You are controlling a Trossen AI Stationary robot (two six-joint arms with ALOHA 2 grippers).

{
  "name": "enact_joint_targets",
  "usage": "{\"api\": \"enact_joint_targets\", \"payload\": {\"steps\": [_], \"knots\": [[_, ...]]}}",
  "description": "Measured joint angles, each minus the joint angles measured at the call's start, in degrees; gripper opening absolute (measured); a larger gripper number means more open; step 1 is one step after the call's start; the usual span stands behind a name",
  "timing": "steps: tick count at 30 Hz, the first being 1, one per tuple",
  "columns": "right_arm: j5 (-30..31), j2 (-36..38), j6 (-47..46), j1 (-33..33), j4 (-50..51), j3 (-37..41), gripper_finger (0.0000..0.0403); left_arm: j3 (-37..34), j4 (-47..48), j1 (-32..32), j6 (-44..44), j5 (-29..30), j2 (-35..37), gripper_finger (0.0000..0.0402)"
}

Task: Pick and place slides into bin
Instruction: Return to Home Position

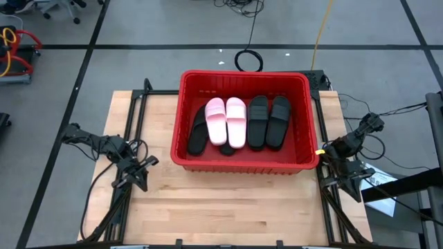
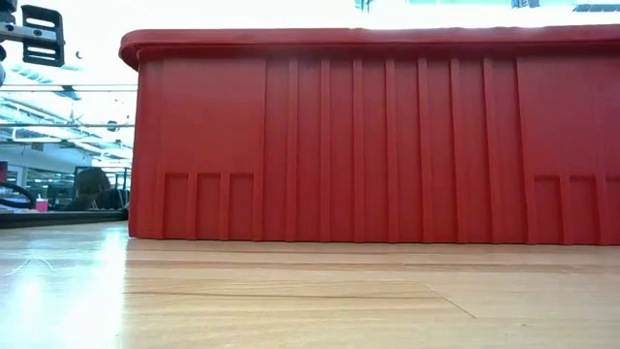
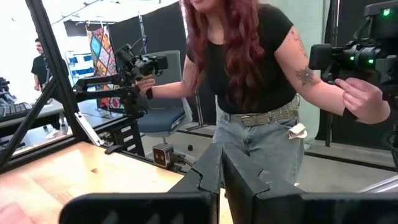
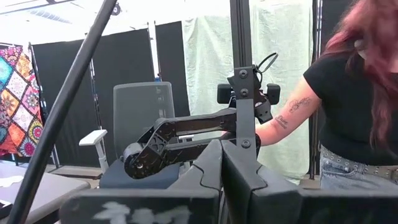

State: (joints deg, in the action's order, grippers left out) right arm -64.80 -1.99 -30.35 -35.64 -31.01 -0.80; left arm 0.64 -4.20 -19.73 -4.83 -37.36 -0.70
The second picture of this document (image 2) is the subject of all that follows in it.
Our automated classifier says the black curved hoop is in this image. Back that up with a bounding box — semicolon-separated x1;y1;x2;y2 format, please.
0;180;38;210

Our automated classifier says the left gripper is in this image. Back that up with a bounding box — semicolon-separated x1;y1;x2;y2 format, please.
0;0;66;68

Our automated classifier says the black metal rig frame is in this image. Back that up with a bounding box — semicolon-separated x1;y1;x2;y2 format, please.
0;207;130;230

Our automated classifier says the large red plastic bin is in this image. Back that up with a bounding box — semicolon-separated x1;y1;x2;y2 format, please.
118;24;620;246

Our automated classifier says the person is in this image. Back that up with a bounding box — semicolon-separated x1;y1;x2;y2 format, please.
61;167;129;212

